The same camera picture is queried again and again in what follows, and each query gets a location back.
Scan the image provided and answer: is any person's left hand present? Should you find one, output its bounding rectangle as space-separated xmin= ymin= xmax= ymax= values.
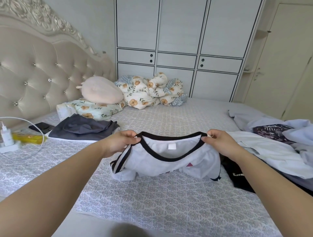
xmin=100 ymin=129 xmax=143 ymax=158

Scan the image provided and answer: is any person's right hand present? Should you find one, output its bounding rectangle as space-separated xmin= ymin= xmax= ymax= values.
xmin=200 ymin=129 xmax=245 ymax=162

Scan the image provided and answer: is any light blue hooded jacket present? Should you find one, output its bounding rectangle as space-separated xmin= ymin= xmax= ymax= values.
xmin=227 ymin=108 xmax=313 ymax=147

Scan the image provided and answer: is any white garment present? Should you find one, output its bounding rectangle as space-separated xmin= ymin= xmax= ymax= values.
xmin=47 ymin=133 xmax=106 ymax=144

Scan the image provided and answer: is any white printed t-shirt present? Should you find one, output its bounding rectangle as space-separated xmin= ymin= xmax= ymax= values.
xmin=226 ymin=130 xmax=313 ymax=180

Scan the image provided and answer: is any dark purple patterned garment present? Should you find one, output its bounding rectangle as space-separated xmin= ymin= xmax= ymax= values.
xmin=251 ymin=123 xmax=295 ymax=144

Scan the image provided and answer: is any bed with grey patterned sheet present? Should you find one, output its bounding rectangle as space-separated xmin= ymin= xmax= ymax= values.
xmin=0 ymin=98 xmax=313 ymax=237

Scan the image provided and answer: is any person's left forearm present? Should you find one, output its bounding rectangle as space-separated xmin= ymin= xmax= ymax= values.
xmin=0 ymin=142 xmax=116 ymax=237

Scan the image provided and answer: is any person's right forearm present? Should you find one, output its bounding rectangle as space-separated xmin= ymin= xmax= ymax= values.
xmin=229 ymin=146 xmax=313 ymax=237

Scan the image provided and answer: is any floral pillow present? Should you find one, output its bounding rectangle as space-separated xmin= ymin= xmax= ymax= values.
xmin=67 ymin=97 xmax=128 ymax=122

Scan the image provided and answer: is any pink plush pillow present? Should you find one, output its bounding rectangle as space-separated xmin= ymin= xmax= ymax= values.
xmin=75 ymin=75 xmax=125 ymax=105

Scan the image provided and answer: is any white packet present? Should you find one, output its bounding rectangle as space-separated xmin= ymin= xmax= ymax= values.
xmin=55 ymin=102 xmax=79 ymax=122

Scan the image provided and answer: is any floral bunched quilt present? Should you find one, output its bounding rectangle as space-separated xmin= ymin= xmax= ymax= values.
xmin=166 ymin=78 xmax=188 ymax=107

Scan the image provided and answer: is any black phone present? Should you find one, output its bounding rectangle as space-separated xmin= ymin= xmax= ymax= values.
xmin=28 ymin=121 xmax=56 ymax=134

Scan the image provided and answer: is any yellow packet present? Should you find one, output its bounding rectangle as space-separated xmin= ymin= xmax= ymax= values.
xmin=12 ymin=130 xmax=49 ymax=145

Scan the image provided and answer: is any white door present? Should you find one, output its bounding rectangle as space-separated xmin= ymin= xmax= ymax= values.
xmin=242 ymin=0 xmax=313 ymax=121

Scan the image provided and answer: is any beige tufted headboard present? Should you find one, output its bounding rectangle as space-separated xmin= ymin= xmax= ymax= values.
xmin=0 ymin=0 xmax=117 ymax=133

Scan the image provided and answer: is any white power strip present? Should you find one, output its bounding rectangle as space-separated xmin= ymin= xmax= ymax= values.
xmin=0 ymin=141 xmax=22 ymax=154

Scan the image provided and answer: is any white wardrobe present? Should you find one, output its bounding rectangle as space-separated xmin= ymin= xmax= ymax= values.
xmin=114 ymin=0 xmax=268 ymax=103

